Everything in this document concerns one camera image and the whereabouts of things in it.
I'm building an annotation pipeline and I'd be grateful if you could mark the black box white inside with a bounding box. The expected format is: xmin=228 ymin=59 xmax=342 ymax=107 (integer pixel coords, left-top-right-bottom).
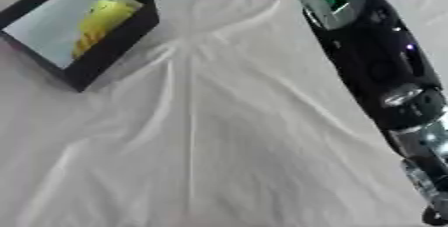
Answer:
xmin=0 ymin=0 xmax=161 ymax=93

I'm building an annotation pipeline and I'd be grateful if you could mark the yellow toy banana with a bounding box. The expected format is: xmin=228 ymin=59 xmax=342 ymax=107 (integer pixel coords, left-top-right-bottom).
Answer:
xmin=70 ymin=0 xmax=140 ymax=61

